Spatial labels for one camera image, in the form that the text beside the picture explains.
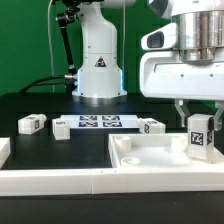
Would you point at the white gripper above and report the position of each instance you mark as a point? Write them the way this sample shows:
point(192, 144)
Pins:
point(164, 75)

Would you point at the white square tabletop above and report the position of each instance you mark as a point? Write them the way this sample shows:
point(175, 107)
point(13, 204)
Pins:
point(156, 151)

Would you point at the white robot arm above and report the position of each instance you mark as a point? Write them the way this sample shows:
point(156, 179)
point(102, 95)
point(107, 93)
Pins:
point(184, 60)

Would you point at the white marker base plate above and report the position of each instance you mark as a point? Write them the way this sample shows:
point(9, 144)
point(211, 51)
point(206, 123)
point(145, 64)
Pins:
point(101, 121)

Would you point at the white front fence wall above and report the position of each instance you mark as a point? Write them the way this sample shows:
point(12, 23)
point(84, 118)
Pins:
point(106, 181)

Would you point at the white fence wall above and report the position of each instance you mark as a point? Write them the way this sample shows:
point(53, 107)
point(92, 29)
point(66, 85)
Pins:
point(106, 181)
point(5, 150)

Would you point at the white left fence wall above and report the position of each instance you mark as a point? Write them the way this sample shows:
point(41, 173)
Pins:
point(5, 150)

